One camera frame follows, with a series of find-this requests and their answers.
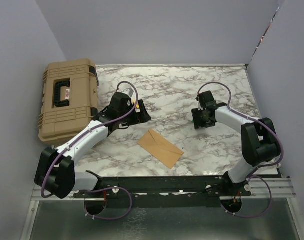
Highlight aluminium frame rail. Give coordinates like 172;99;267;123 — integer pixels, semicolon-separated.
31;184;85;201

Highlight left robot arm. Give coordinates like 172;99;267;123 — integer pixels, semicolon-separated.
34;92;151;199

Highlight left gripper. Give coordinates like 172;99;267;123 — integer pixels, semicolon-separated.
119;99;151;127

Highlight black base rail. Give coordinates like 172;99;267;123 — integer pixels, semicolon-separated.
74;175;251;209

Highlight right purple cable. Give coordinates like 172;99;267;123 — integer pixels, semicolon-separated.
197;81;285;218

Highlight brown paper envelope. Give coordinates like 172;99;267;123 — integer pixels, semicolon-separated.
138;129;184;169

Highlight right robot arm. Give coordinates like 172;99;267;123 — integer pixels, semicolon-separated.
191;91;283;196

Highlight tan plastic tool case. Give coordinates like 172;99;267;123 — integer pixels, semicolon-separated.
38;58;99;146

